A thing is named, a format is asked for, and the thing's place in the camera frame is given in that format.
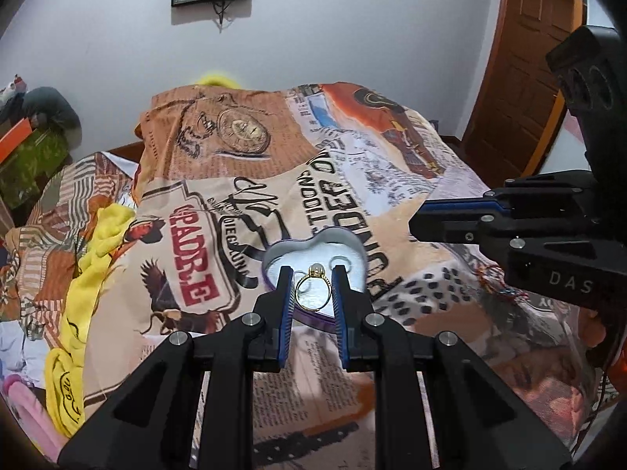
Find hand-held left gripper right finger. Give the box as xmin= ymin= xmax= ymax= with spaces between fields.
xmin=330 ymin=264 xmax=574 ymax=470

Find gold pearl ring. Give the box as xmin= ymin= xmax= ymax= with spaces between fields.
xmin=294 ymin=264 xmax=334 ymax=311

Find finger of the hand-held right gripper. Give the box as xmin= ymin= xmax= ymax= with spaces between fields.
xmin=408 ymin=204 xmax=597 ymax=256
xmin=420 ymin=170 xmax=599 ymax=217

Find orange box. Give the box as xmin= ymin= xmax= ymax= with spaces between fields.
xmin=0 ymin=116 xmax=36 ymax=163

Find thin black cable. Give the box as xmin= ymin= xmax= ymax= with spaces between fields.
xmin=585 ymin=320 xmax=627 ymax=432

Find pink cloth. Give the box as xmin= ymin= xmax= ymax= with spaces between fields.
xmin=1 ymin=373 xmax=67 ymax=458

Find dark grey cloth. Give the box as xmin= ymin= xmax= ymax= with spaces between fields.
xmin=22 ymin=87 xmax=82 ymax=134

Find black monitor cable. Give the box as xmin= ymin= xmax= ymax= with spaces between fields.
xmin=212 ymin=0 xmax=235 ymax=33

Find braided thread bracelet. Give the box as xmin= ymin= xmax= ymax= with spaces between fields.
xmin=477 ymin=262 xmax=532 ymax=307

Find brown wooden door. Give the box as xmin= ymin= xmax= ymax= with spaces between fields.
xmin=462 ymin=0 xmax=589 ymax=192

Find printed blanket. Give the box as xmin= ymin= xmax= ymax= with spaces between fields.
xmin=12 ymin=81 xmax=605 ymax=470

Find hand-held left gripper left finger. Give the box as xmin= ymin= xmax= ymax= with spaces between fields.
xmin=58 ymin=266 xmax=295 ymax=470

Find green patterned box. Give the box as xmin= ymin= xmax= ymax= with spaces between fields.
xmin=0 ymin=126 xmax=70 ymax=212

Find white cloth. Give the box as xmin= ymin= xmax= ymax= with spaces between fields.
xmin=0 ymin=317 xmax=33 ymax=378

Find yellow cloth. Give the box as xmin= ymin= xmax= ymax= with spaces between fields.
xmin=44 ymin=204 xmax=139 ymax=437

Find purple heart-shaped tin box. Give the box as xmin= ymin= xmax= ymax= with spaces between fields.
xmin=261 ymin=233 xmax=368 ymax=334

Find yellow pillow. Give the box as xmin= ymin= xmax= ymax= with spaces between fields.
xmin=197 ymin=72 xmax=246 ymax=89

